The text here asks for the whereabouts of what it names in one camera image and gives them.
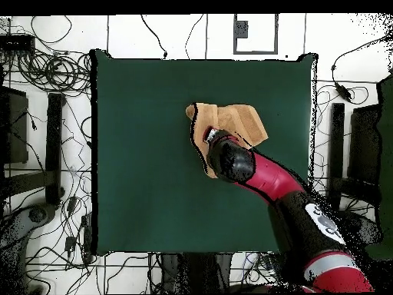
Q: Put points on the black stand column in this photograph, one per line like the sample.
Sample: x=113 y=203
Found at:
x=196 y=273

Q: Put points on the small black power adapter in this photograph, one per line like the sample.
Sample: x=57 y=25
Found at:
x=72 y=204
x=70 y=244

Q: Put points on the tan terry towel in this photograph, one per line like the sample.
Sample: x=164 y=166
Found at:
x=245 y=123

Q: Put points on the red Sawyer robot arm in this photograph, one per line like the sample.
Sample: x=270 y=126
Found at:
x=270 y=178

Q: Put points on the dark rectangular box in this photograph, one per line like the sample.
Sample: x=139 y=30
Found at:
x=365 y=144
x=13 y=123

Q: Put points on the black power strip with plugs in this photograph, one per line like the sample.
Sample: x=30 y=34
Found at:
x=87 y=239

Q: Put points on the grey square floor frame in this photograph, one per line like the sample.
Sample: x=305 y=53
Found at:
x=254 y=53

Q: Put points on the small dark grey box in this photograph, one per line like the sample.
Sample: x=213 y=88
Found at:
x=242 y=29

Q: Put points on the flat black device box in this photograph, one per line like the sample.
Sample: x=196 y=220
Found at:
x=17 y=43

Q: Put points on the dark green table cloth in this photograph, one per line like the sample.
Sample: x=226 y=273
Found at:
x=138 y=92

